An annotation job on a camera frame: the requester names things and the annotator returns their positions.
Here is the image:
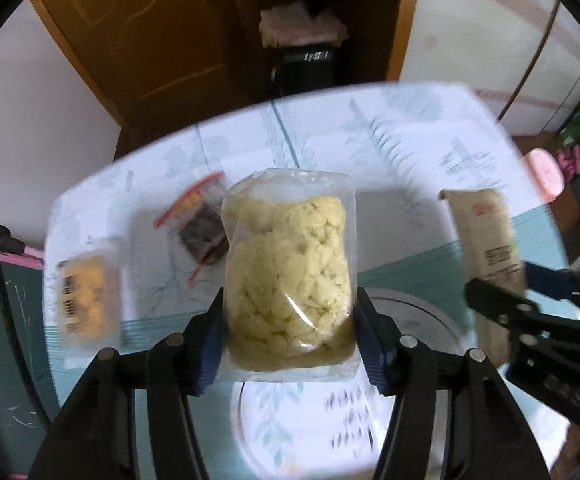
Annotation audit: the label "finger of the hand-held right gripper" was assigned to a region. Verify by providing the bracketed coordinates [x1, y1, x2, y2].
[464, 278, 580, 350]
[525, 261, 580, 322]

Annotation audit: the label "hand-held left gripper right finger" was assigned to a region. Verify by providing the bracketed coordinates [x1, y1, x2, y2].
[356, 286, 553, 480]

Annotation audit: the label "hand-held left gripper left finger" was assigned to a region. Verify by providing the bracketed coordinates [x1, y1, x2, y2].
[30, 287, 227, 480]

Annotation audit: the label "beige paper snack packet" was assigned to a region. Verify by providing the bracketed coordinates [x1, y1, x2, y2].
[440, 188, 528, 366]

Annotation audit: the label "clear bag of pale crumbly snack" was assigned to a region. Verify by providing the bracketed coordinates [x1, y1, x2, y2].
[218, 167, 361, 385]

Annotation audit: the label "white plate with leaf pattern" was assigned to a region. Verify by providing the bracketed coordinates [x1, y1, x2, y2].
[230, 287, 476, 471]

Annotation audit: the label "dark red snack packet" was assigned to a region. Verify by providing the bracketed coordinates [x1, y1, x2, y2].
[154, 171, 231, 288]

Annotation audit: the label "pink plastic container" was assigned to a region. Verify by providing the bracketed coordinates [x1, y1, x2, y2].
[520, 147, 566, 204]

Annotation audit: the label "yellow biscuit clear packet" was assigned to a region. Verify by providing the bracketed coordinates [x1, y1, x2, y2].
[52, 237, 125, 356]

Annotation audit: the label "black plastic clip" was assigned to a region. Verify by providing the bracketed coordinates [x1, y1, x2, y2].
[0, 223, 26, 257]

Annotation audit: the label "black box with white label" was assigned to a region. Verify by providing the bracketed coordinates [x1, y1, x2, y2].
[272, 45, 351, 97]

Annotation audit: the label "wooden cabinet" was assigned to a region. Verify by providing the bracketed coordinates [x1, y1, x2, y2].
[30, 0, 423, 161]

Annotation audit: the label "pink folded towels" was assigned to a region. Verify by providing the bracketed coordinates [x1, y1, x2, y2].
[259, 1, 349, 49]

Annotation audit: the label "black cable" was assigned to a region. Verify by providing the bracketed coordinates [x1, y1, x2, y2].
[0, 204, 51, 428]

